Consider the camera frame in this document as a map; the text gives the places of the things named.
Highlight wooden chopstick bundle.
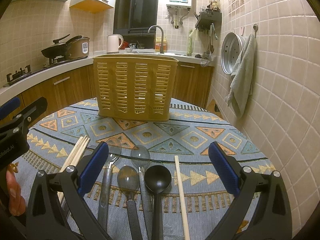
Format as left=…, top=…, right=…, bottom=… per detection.
left=60, top=135, right=90, bottom=172

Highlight single wooden chopstick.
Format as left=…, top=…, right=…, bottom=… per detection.
left=175, top=155, right=190, bottom=240

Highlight dark-handled clear spoon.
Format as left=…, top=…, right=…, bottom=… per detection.
left=117, top=166, right=143, bottom=239

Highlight black plastic ladle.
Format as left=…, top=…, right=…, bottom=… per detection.
left=144, top=164, right=171, bottom=239

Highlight grey-handled clear spoon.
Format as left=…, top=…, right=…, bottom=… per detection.
left=131, top=145, right=153, bottom=239

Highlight dark kitchen window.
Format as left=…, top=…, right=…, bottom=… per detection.
left=113, top=0, right=158, bottom=49

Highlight person's left hand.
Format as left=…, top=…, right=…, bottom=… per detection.
left=6, top=164, right=26, bottom=216

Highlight gas stove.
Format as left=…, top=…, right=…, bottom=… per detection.
left=3, top=56, right=88, bottom=87

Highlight black frying pan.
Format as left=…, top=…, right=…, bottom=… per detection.
left=41, top=34, right=82, bottom=59

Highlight brown rice cooker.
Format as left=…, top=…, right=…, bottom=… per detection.
left=65, top=35, right=90, bottom=60

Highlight wooden cutting board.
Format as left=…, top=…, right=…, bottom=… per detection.
left=206, top=99, right=223, bottom=119

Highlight grey hanging towel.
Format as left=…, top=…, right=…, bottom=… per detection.
left=225, top=34, right=255, bottom=118

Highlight white electric kettle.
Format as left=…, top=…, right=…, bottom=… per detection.
left=106, top=34, right=124, bottom=54

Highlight yellow plastic utensil basket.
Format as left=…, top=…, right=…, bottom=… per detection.
left=93, top=54, right=178, bottom=121

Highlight wooden base cabinets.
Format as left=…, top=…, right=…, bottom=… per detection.
left=1, top=62, right=214, bottom=125

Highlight chrome sink faucet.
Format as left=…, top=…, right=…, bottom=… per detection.
left=147, top=24, right=166, bottom=54

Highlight orange bottle by sink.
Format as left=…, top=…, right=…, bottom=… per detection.
left=155, top=37, right=167, bottom=53

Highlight metal steamer tray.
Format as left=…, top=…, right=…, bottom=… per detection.
left=221, top=32, right=246, bottom=75

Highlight green bottle on counter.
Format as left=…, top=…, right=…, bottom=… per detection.
left=187, top=29, right=193, bottom=56

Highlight black wall spice rack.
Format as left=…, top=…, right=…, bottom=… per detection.
left=194, top=7, right=222, bottom=31

